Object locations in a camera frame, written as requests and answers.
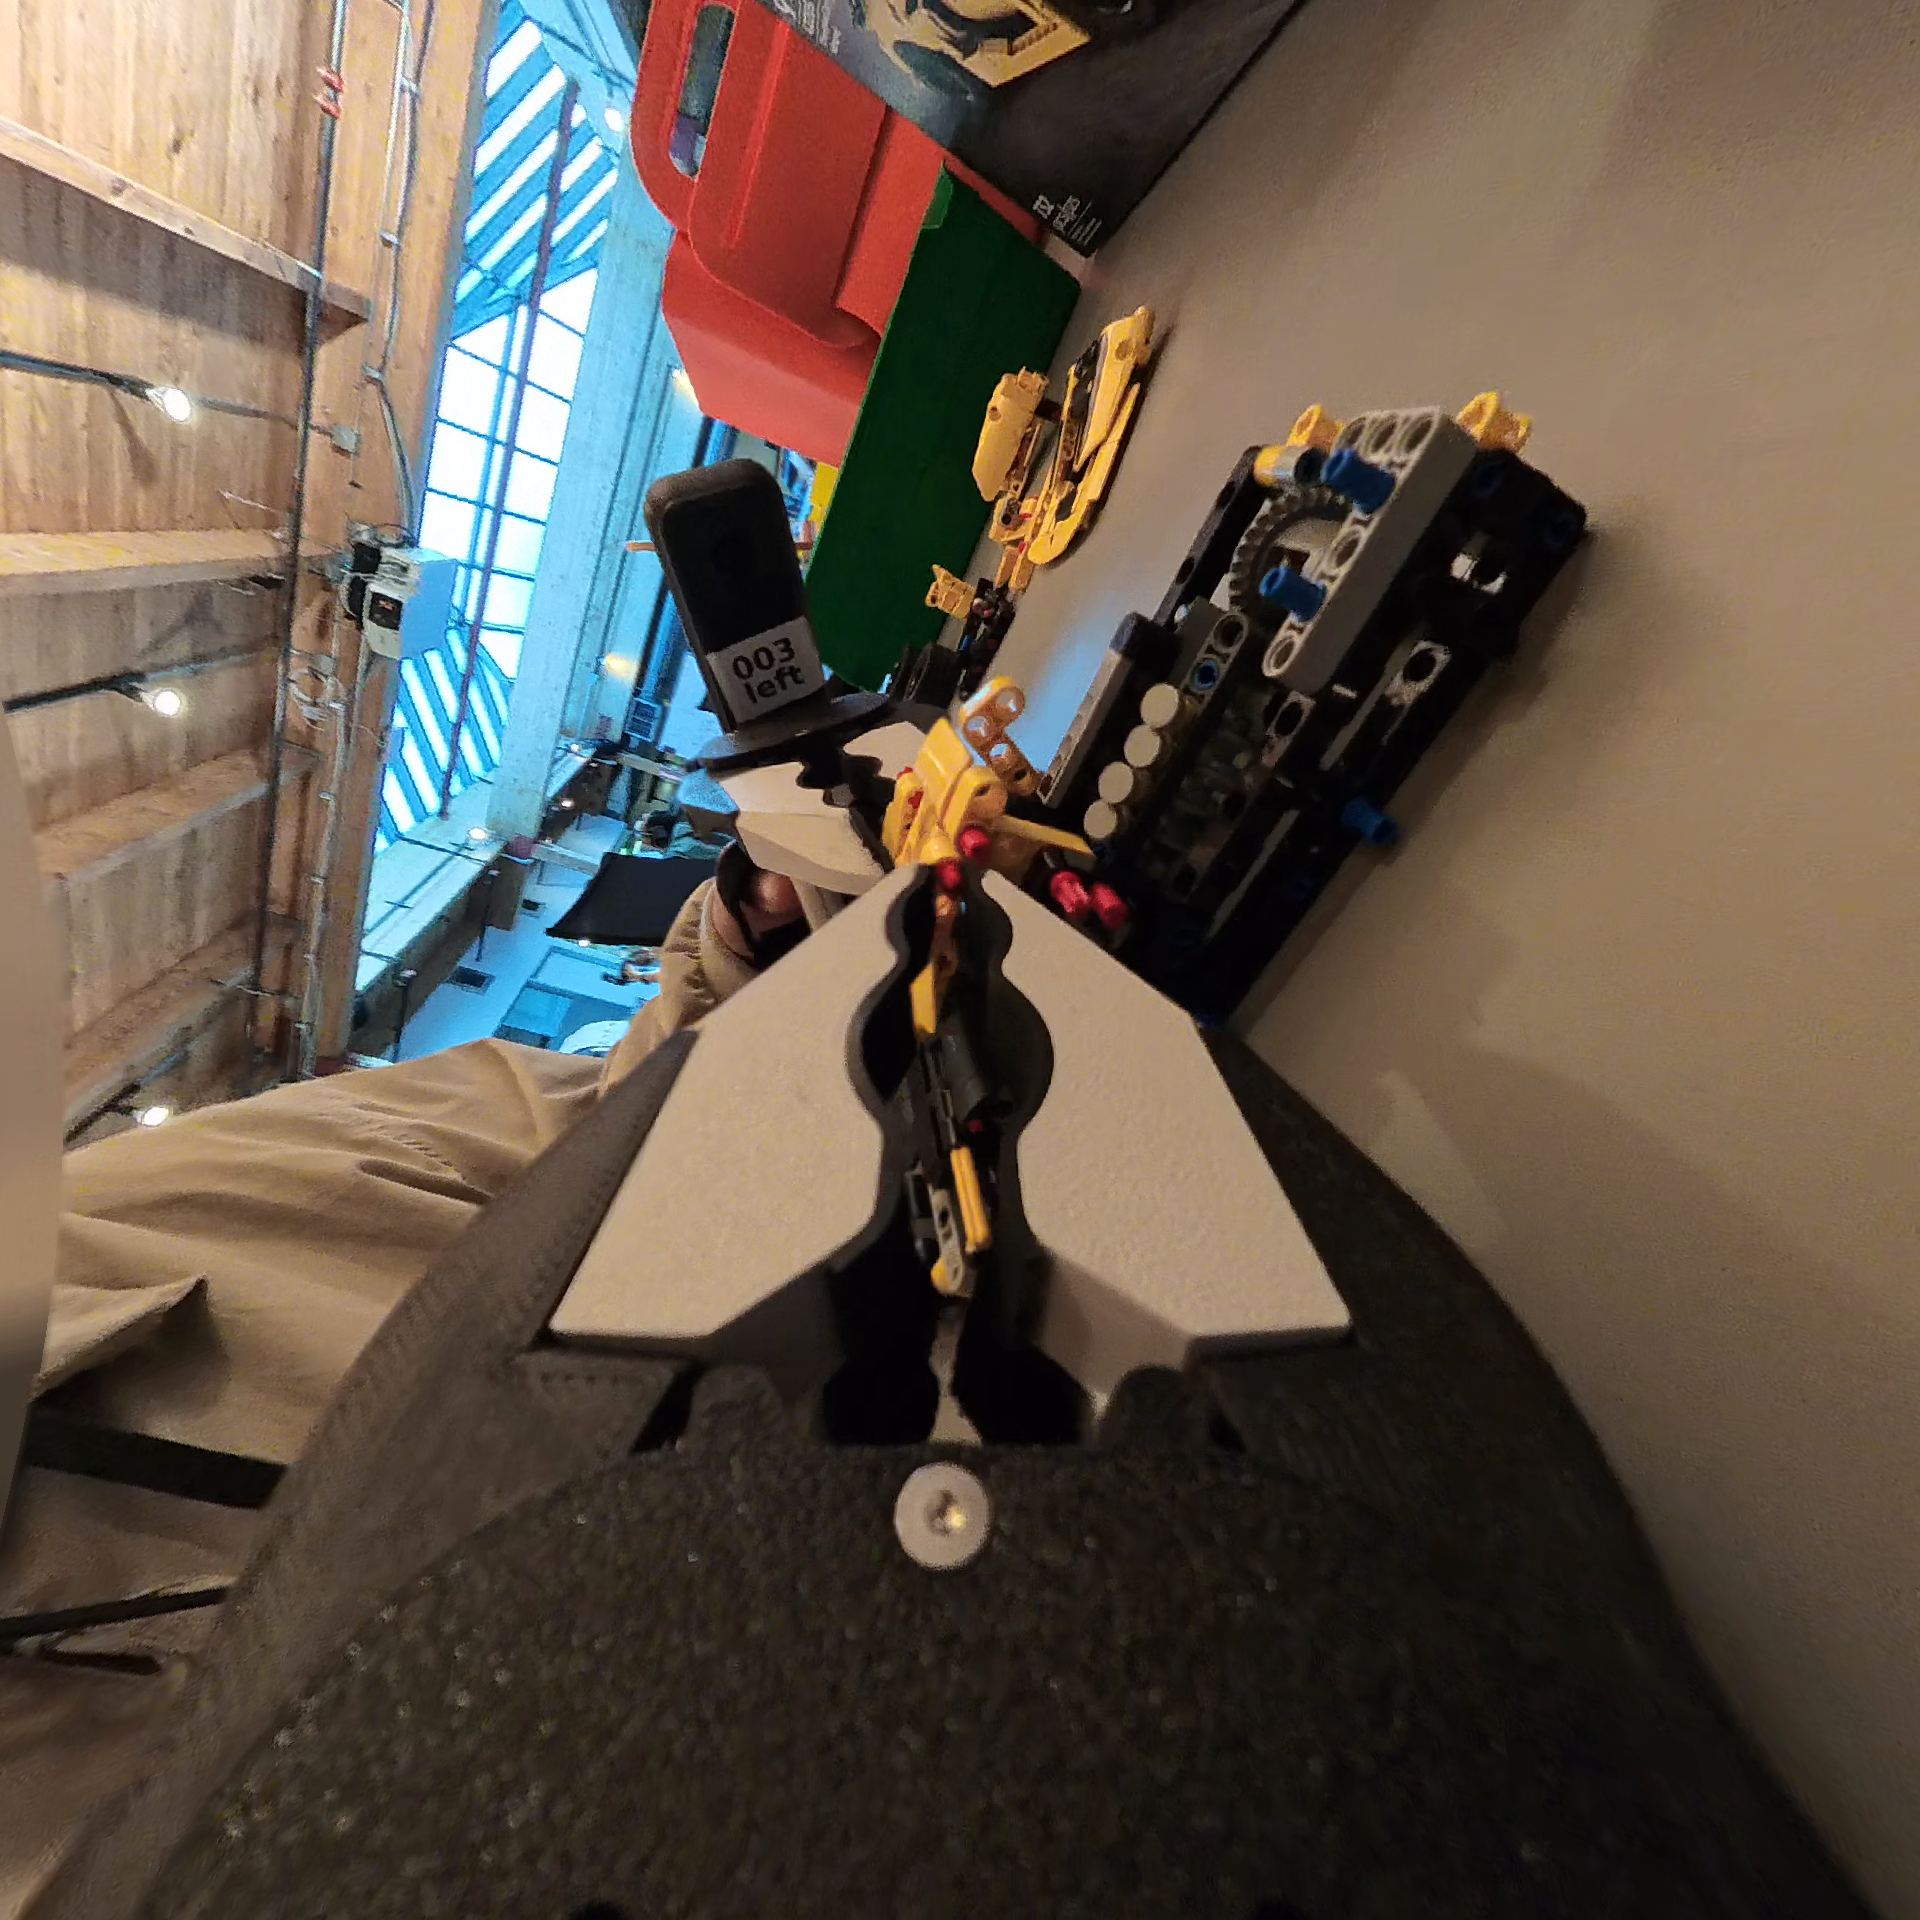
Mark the black brick car chassis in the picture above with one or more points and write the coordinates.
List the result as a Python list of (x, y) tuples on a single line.
[(1349, 674)]

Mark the person's beige jacket torso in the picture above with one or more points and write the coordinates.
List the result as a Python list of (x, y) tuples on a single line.
[(224, 1201)]

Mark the person's left forearm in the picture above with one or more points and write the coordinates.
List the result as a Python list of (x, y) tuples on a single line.
[(674, 990)]

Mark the red Lego storage case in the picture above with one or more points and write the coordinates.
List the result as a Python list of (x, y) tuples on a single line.
[(781, 225)]

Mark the short yellow brick fender assembly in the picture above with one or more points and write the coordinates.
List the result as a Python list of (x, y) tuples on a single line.
[(1009, 435)]

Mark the dark toy car box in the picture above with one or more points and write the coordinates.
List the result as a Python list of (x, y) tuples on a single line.
[(1141, 135)]

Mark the long yellow brick door assembly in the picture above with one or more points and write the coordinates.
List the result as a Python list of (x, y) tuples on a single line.
[(1103, 404)]

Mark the small yellow brick piece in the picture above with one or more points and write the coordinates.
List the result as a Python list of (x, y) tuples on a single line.
[(949, 587)]

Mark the grey desk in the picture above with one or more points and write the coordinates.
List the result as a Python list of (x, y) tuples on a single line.
[(1652, 902)]

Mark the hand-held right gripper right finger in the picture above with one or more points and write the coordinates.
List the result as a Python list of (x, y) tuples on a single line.
[(1184, 1185)]

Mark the green plastic bin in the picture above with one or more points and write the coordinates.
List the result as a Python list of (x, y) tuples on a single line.
[(932, 422)]

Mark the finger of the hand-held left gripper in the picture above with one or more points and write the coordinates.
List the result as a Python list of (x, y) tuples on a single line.
[(804, 825)]

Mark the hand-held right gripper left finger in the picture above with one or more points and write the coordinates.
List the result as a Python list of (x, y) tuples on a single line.
[(720, 1185)]

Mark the person's left hand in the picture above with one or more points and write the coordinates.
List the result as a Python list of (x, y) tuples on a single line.
[(781, 908)]

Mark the black red brick piece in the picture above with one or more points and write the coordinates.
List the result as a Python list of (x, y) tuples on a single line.
[(991, 616)]

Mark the yellow black brick subassembly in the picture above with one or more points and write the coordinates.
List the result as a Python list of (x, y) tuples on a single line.
[(961, 779)]

